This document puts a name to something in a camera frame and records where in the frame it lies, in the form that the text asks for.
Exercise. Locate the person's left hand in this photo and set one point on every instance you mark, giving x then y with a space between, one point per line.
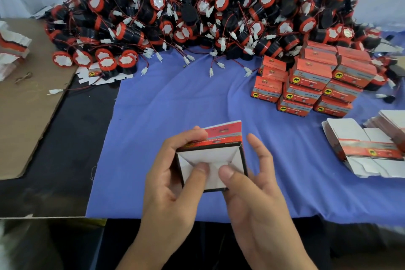
168 209

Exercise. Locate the person's right hand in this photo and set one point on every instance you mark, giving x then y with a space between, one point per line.
262 213

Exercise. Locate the stack of paper boxes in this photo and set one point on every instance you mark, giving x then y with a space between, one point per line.
367 143
12 48

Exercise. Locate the pile of black red buzzers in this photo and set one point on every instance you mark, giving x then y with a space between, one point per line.
202 7

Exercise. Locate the person's left forearm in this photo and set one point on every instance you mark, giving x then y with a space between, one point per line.
149 261

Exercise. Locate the blue cloth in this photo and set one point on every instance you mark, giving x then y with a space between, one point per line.
145 108

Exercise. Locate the brown cardboard sheet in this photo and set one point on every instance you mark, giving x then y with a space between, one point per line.
25 121

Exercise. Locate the rubber band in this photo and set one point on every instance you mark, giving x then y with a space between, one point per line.
24 77

